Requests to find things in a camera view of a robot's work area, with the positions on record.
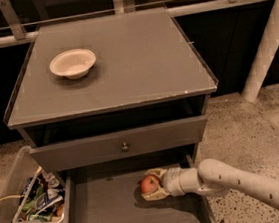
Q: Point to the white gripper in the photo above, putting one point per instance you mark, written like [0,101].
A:
[172,180]

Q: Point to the red apple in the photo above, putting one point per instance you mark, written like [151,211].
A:
[149,184]

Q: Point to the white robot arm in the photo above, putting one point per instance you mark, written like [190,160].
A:
[210,178]

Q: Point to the round metal drawer knob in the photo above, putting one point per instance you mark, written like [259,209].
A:
[125,147]

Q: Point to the grey top drawer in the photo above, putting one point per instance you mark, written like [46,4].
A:
[103,148]

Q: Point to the open grey middle drawer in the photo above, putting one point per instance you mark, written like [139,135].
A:
[110,193]

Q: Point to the grey drawer cabinet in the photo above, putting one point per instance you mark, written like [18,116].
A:
[146,72]

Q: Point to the snack packets in bin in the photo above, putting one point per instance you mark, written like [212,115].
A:
[43,199]

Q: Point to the clear plastic bin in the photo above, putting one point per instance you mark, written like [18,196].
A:
[24,167]

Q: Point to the white paper bowl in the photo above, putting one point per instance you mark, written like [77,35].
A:
[73,64]

